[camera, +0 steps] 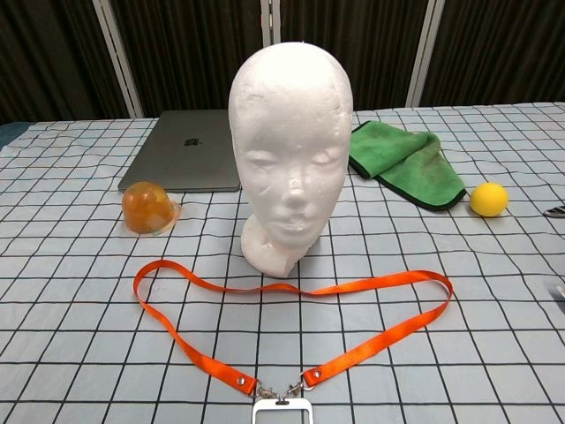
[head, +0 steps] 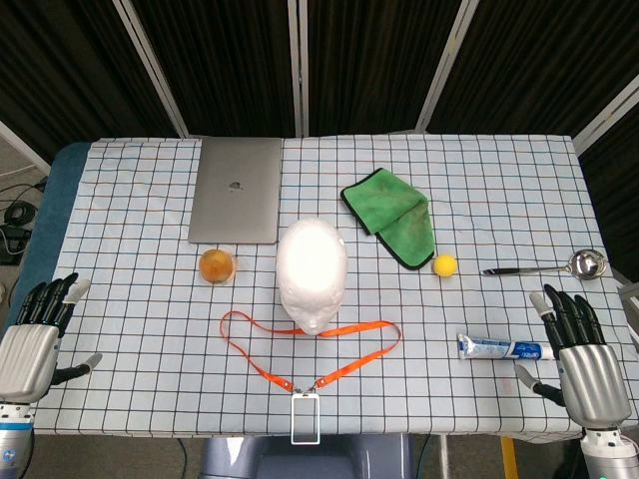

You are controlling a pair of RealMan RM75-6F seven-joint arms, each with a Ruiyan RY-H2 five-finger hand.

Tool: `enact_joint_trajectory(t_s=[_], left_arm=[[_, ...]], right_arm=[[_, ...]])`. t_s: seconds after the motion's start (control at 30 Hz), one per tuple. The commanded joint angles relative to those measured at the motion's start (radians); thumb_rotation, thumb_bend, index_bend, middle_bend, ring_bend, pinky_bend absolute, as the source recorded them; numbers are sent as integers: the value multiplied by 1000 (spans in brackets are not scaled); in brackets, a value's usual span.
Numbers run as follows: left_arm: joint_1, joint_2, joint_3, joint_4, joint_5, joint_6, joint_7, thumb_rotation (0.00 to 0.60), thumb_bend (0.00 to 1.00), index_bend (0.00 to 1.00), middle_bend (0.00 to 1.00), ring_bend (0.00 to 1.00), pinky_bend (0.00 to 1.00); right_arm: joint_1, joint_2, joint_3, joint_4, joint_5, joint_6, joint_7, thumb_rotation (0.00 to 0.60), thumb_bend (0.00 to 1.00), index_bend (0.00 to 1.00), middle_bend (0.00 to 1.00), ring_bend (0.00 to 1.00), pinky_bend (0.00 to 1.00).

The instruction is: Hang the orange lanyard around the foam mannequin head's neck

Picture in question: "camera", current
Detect orange lanyard strap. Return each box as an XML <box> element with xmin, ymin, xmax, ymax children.
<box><xmin>133</xmin><ymin>259</ymin><xmax>455</xmax><ymax>405</ymax></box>

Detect clear badge holder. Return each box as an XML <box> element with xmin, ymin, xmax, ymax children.
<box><xmin>252</xmin><ymin>398</ymin><xmax>313</xmax><ymax>424</ymax></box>

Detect white foam mannequin head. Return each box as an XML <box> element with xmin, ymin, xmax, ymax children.
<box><xmin>228</xmin><ymin>40</ymin><xmax>354</xmax><ymax>279</ymax></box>

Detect grey closed laptop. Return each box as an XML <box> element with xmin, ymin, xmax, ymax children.
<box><xmin>117</xmin><ymin>109</ymin><xmax>243</xmax><ymax>194</ymax></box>

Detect green microfibre cloth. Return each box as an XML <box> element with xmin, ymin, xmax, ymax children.
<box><xmin>348</xmin><ymin>120</ymin><xmax>468</xmax><ymax>212</ymax></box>

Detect orange jelly cup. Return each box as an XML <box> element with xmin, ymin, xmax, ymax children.
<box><xmin>121</xmin><ymin>180</ymin><xmax>182</xmax><ymax>238</ymax></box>

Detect black folding screen panel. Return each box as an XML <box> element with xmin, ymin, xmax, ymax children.
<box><xmin>260</xmin><ymin>0</ymin><xmax>445</xmax><ymax>111</ymax></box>
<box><xmin>0</xmin><ymin>0</ymin><xmax>142</xmax><ymax>125</ymax></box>
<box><xmin>405</xmin><ymin>0</ymin><xmax>565</xmax><ymax>108</ymax></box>
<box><xmin>94</xmin><ymin>0</ymin><xmax>273</xmax><ymax>119</ymax></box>

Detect yellow foam ball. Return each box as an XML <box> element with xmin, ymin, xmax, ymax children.
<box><xmin>469</xmin><ymin>182</ymin><xmax>509</xmax><ymax>218</ymax></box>

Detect checked white tablecloth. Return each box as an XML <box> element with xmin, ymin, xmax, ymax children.
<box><xmin>0</xmin><ymin>102</ymin><xmax>565</xmax><ymax>424</ymax></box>

